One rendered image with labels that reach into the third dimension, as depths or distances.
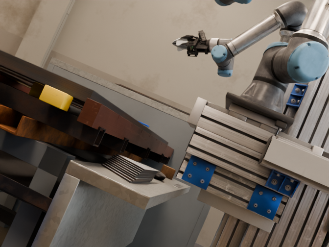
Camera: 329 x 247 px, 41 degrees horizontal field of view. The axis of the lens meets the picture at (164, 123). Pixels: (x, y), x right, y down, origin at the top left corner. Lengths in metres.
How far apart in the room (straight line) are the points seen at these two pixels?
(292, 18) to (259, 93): 0.74
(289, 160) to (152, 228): 1.50
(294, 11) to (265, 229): 1.03
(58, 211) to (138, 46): 3.73
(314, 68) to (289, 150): 0.26
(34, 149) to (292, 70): 0.76
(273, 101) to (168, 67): 3.15
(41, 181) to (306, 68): 0.81
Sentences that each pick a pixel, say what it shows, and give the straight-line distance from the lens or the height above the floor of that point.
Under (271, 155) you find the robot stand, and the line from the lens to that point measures 1.29.
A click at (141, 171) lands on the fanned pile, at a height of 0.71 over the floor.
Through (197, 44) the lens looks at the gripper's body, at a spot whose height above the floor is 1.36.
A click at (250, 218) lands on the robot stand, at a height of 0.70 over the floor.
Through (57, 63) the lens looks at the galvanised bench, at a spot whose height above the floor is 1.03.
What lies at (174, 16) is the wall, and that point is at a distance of 4.68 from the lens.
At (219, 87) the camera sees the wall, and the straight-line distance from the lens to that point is 4.43.
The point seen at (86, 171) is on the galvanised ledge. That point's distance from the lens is 0.99.
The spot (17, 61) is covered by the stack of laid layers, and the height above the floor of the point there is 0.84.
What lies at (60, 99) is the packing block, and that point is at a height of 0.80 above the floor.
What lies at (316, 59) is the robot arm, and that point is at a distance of 1.36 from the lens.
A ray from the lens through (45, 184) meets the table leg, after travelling 1.15.
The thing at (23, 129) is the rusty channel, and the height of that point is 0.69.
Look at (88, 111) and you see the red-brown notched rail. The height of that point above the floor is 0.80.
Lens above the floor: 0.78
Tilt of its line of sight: 4 degrees up
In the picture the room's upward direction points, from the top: 24 degrees clockwise
